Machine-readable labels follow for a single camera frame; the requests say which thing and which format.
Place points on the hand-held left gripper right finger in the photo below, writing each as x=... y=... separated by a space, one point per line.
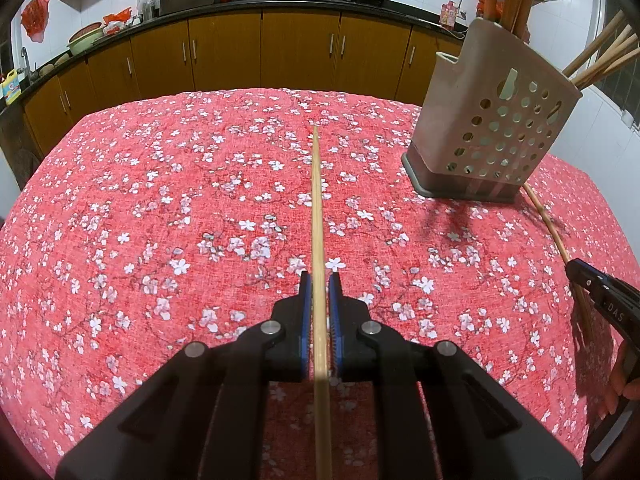
x=336 y=330

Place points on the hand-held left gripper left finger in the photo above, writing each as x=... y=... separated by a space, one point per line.
x=305 y=330

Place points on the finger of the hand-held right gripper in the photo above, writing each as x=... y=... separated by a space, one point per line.
x=612 y=305

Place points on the grey perforated utensil holder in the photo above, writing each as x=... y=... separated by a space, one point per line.
x=450 y=110

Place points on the person's right hand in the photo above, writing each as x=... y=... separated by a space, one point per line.
x=617 y=380

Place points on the red floral tablecloth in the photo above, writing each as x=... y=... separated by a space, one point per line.
x=150 y=235

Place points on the chopsticks inside holder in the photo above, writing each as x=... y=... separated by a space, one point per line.
x=622 y=95

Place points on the brown wooden kitchen cabinets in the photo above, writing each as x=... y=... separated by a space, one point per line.
x=225 y=50

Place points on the pink bottle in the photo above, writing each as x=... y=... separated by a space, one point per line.
x=449 y=15

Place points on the orange plastic bag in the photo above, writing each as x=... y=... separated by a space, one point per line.
x=117 y=20

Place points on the clear plastic bag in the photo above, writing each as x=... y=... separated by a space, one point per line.
x=149 y=2

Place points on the green basin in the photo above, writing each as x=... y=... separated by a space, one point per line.
x=86 y=40

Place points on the yellow detergent bottle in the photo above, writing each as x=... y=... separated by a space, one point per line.
x=11 y=89

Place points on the metal faucet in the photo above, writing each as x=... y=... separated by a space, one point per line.
x=26 y=62

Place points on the red hanging plastic bag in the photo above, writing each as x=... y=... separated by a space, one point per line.
x=36 y=17

